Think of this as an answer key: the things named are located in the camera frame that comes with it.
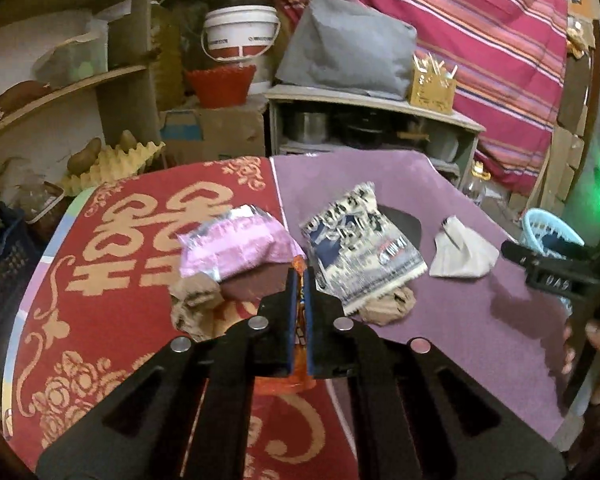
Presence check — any cardboard box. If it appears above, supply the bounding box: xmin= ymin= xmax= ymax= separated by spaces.
xmin=160 ymin=105 xmax=266 ymax=165

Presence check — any brown paper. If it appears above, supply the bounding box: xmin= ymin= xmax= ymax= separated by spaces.
xmin=358 ymin=286 xmax=416 ymax=326
xmin=169 ymin=273 xmax=224 ymax=342

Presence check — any light blue plastic basket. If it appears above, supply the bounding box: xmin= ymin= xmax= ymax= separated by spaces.
xmin=518 ymin=207 xmax=588 ymax=316

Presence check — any purple towel mat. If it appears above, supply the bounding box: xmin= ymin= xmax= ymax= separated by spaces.
xmin=272 ymin=148 xmax=566 ymax=440

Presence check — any red striped cloth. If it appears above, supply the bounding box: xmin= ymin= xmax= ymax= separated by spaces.
xmin=280 ymin=0 xmax=567 ymax=195

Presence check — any white plastic bucket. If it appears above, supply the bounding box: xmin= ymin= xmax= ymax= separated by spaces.
xmin=200 ymin=4 xmax=283 ymax=97

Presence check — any grey storage cabinet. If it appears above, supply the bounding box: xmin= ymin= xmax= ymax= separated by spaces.
xmin=265 ymin=84 xmax=486 ymax=188

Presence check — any wooden utensil holder box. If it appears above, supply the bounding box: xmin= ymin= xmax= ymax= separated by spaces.
xmin=408 ymin=53 xmax=458 ymax=115

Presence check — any white tissue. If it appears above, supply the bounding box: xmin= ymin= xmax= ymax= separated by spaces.
xmin=429 ymin=216 xmax=500 ymax=280

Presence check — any clear bottle yellow cap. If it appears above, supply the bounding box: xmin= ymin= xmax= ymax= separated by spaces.
xmin=463 ymin=160 xmax=491 ymax=206

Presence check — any red gold patterned cloth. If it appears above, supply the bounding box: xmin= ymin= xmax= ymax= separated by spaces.
xmin=3 ymin=156 xmax=358 ymax=479

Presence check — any wooden wall shelf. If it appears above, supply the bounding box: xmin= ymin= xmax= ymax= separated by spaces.
xmin=0 ymin=0 xmax=159 ymax=169

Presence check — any red plastic basket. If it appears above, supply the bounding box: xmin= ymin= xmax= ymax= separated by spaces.
xmin=184 ymin=65 xmax=257 ymax=110

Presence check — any pink foil wrapper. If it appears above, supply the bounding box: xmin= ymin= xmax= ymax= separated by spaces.
xmin=178 ymin=205 xmax=304 ymax=283

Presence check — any yellow egg tray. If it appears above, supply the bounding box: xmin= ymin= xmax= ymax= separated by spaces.
xmin=57 ymin=142 xmax=166 ymax=197

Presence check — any grey fabric cover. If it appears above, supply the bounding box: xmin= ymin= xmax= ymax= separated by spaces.
xmin=276 ymin=0 xmax=417 ymax=101

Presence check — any orange snack wrapper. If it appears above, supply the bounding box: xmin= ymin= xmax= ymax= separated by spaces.
xmin=251 ymin=253 xmax=318 ymax=397

